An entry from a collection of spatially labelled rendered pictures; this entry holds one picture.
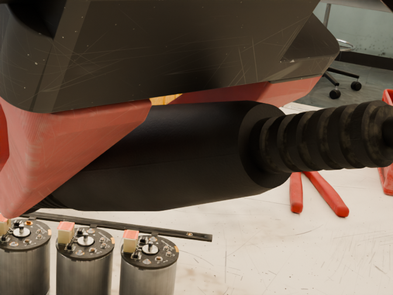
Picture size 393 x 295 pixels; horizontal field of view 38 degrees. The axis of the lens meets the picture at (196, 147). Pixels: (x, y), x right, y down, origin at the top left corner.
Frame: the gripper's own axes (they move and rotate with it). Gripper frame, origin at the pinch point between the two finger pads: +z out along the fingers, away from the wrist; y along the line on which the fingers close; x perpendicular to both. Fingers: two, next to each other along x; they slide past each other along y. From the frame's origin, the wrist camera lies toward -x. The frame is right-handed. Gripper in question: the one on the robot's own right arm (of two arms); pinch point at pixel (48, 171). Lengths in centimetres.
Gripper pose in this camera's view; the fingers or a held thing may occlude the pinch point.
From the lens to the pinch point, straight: 16.2
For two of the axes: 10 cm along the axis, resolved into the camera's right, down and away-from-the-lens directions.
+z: -4.1, 6.4, 6.6
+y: -7.5, 1.7, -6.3
